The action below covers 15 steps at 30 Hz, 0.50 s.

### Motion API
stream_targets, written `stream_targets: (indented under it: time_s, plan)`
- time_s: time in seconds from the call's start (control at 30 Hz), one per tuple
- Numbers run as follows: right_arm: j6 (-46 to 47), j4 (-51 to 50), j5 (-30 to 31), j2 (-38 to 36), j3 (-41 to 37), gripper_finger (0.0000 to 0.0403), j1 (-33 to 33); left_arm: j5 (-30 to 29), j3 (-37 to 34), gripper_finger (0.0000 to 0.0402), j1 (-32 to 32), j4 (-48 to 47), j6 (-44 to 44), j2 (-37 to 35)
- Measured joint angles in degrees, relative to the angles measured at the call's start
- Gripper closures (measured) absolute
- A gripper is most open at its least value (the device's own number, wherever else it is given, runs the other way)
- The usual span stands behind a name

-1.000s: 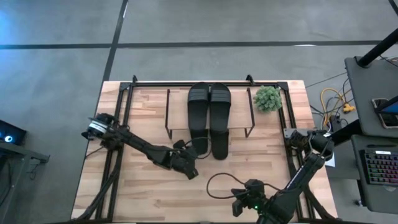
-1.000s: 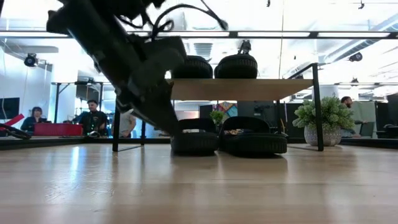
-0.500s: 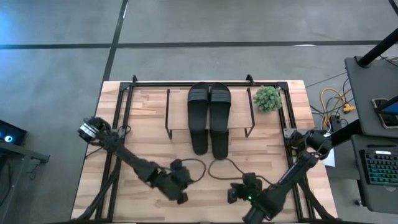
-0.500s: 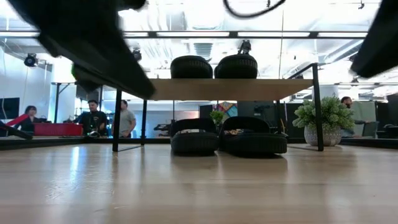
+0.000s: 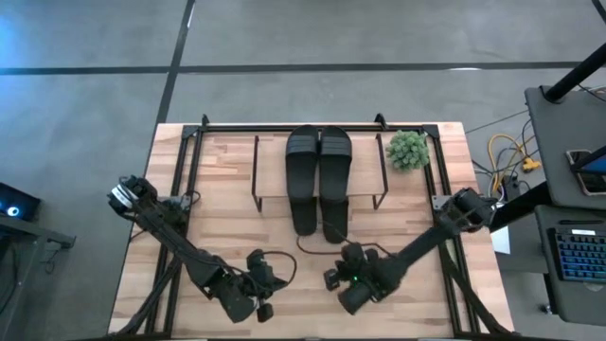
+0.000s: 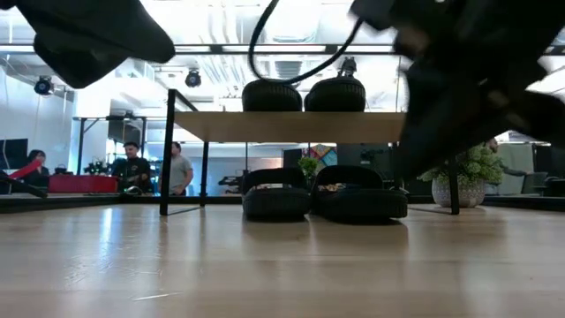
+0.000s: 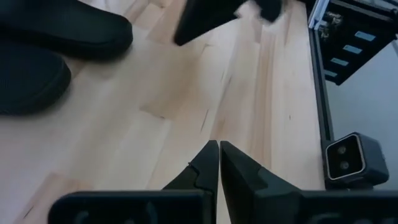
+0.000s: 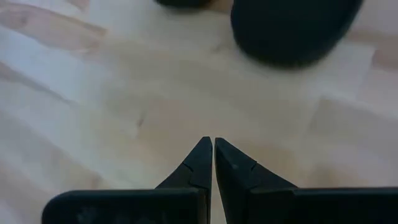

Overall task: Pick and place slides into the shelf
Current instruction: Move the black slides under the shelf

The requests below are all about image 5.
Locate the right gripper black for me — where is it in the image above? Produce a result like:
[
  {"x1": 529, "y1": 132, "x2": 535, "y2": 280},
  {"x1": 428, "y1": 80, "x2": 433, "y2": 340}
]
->
[{"x1": 324, "y1": 242, "x2": 380, "y2": 316}]

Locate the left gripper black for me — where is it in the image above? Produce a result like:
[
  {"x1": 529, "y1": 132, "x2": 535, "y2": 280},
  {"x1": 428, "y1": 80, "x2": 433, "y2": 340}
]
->
[{"x1": 246, "y1": 248, "x2": 289, "y2": 324}]

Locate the wooden shelf with metal legs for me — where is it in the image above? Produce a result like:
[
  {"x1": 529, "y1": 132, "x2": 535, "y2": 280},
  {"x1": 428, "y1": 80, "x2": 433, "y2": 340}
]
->
[{"x1": 252, "y1": 134, "x2": 389, "y2": 213}]

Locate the small green potted plant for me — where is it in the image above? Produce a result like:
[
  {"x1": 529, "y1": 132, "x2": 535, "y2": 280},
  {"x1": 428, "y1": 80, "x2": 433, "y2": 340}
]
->
[{"x1": 385, "y1": 130, "x2": 431, "y2": 172}]

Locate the white paper sheet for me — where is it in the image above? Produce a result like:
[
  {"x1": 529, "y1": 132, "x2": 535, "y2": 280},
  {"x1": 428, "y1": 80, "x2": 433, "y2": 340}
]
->
[{"x1": 490, "y1": 225, "x2": 511, "y2": 256}]

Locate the black metal stand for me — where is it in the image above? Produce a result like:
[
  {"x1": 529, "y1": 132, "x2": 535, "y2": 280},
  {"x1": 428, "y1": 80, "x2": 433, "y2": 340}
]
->
[{"x1": 0, "y1": 217, "x2": 77, "y2": 341}]

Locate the backlit black keyboard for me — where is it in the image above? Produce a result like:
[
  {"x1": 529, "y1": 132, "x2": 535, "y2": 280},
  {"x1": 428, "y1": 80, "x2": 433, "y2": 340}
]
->
[{"x1": 548, "y1": 228, "x2": 606, "y2": 284}]

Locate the grey computer cart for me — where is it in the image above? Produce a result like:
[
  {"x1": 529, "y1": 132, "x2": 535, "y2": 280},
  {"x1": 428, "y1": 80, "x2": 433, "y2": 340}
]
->
[{"x1": 524, "y1": 84, "x2": 606, "y2": 328}]

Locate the smartphone with dark screen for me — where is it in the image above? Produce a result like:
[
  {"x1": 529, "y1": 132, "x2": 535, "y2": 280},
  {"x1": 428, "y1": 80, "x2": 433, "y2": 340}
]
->
[{"x1": 566, "y1": 149, "x2": 606, "y2": 197}]

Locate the thick black pole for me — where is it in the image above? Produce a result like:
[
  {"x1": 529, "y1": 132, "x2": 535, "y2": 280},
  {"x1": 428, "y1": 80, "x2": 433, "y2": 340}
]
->
[{"x1": 544, "y1": 45, "x2": 606, "y2": 103}]

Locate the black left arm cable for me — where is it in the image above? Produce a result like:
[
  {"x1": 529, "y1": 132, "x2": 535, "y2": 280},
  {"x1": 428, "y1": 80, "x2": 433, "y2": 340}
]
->
[{"x1": 262, "y1": 249, "x2": 298, "y2": 288}]

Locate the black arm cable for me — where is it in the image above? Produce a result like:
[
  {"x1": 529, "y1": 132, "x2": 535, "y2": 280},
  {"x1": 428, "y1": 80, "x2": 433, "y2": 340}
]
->
[
  {"x1": 295, "y1": 225, "x2": 397, "y2": 260},
  {"x1": 262, "y1": 249, "x2": 298, "y2": 288}
]

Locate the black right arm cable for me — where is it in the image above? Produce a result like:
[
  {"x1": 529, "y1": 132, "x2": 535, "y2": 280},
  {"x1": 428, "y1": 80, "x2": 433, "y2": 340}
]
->
[{"x1": 295, "y1": 225, "x2": 397, "y2": 260}]

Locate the black aluminium table frame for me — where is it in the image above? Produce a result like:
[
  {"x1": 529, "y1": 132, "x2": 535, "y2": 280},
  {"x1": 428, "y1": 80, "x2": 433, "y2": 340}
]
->
[{"x1": 111, "y1": 113, "x2": 515, "y2": 341}]

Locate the yellow cable with plug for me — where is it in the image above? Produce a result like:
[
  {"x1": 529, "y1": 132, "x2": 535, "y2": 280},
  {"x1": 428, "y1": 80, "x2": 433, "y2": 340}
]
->
[{"x1": 487, "y1": 134, "x2": 543, "y2": 193}]

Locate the black box with light ring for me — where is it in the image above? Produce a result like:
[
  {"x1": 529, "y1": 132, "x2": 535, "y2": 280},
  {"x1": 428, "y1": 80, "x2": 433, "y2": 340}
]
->
[{"x1": 0, "y1": 182, "x2": 43, "y2": 223}]

